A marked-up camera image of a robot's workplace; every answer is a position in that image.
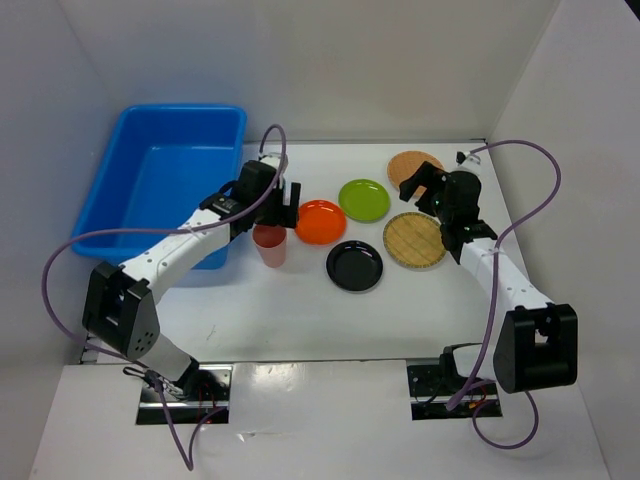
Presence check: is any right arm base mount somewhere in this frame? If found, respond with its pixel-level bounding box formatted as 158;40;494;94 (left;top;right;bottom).
406;359;503;421

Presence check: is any green-rimmed bamboo tray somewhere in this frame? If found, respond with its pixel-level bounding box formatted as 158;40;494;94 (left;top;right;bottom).
382;212;447;269

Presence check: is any brown woven bamboo tray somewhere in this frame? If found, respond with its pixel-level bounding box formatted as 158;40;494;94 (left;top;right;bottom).
387;150;444;190

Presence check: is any green plastic plate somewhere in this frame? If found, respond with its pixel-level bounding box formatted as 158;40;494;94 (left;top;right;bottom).
338;179;391;223

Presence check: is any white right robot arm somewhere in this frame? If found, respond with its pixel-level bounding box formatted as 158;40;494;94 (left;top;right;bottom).
400;162;578;394

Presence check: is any orange plastic plate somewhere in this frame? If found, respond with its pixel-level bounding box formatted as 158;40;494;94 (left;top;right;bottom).
295;200;347;245

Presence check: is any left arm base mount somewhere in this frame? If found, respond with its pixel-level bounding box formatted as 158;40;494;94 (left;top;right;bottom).
135;364;233;426

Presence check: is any black plastic plate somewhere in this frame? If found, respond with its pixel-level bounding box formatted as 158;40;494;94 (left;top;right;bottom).
325;240;384;293

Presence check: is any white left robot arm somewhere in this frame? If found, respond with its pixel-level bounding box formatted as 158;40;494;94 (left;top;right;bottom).
82;154;301;400

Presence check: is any blue plastic bin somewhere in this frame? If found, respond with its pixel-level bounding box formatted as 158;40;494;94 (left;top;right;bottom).
72;104;247;264

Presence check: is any pink plastic cup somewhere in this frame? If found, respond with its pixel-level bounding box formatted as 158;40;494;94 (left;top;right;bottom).
252;225;287;268

